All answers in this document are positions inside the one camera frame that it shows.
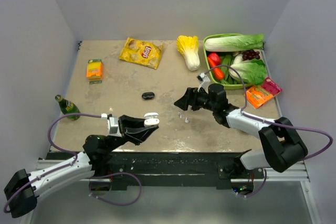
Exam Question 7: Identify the dark green spinach leaves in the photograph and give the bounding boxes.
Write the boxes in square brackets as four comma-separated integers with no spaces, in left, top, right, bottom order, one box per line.
[220,54,243,85]

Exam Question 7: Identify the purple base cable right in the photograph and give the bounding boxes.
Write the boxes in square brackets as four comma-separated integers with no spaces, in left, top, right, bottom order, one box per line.
[235,168,268,198]

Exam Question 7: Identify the black earbud charging case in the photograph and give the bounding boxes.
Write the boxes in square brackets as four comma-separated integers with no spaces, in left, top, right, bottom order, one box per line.
[141,92,155,100]

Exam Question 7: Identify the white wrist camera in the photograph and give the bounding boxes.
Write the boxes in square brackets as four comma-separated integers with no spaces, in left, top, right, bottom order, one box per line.
[197,72,211,91]
[101,113,119,135]

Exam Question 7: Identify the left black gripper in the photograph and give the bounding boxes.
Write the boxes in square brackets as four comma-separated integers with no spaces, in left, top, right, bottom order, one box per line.
[104,114,159,153]

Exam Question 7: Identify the orange carrot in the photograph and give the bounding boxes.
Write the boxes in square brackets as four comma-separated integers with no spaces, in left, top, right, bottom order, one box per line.
[207,56,225,81]

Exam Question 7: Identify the orange pink snack packet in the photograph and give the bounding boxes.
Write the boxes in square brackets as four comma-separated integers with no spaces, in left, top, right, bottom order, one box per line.
[244,77,282,109]

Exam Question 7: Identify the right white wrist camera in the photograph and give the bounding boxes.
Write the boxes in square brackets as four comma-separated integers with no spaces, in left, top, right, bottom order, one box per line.
[197,72,211,91]

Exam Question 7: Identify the black base mount frame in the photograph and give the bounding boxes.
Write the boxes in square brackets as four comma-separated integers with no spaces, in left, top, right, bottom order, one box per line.
[46,151,266,192]

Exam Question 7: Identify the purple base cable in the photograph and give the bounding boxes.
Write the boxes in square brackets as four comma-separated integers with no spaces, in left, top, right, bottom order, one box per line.
[235,168,268,198]
[88,169,143,205]

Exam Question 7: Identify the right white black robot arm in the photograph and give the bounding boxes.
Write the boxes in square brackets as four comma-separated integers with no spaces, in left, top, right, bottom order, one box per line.
[174,84,308,178]

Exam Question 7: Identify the yellow Lays chips bag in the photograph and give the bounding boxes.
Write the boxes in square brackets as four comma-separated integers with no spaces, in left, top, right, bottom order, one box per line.
[119,37,164,69]

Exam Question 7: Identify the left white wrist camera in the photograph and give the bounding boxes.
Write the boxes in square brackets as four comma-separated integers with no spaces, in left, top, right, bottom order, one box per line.
[101,113,119,135]

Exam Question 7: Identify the green glass bottle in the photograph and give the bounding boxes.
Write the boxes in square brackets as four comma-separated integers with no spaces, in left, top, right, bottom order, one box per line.
[55,94,80,115]

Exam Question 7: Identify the long green white cabbage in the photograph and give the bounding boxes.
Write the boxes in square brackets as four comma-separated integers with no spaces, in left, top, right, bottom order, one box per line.
[204,34,265,52]

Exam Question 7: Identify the white earbud charging case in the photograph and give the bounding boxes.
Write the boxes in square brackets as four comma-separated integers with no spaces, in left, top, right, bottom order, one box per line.
[144,112,160,126]

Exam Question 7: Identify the yellow napa cabbage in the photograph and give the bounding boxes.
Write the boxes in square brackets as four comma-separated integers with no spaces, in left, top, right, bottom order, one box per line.
[176,35,201,71]

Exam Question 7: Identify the green plastic basket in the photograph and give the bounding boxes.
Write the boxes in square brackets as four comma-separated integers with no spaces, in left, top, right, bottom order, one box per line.
[203,35,266,90]

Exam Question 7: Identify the red pepper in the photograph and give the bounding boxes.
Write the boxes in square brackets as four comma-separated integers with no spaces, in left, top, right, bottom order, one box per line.
[208,52,222,66]

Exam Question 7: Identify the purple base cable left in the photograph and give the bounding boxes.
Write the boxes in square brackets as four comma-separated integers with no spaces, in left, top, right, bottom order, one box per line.
[88,169,143,205]

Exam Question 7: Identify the dark purple grapes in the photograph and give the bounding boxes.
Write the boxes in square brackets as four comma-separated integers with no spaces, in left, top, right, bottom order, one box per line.
[242,49,260,61]

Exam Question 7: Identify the green lettuce head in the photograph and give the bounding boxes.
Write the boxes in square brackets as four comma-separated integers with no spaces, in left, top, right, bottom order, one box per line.
[229,59,267,85]

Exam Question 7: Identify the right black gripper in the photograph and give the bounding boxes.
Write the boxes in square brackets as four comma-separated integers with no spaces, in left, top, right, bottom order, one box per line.
[174,87,217,112]

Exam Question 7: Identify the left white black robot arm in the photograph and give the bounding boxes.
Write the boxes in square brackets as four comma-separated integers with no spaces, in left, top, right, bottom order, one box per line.
[3,112,160,218]

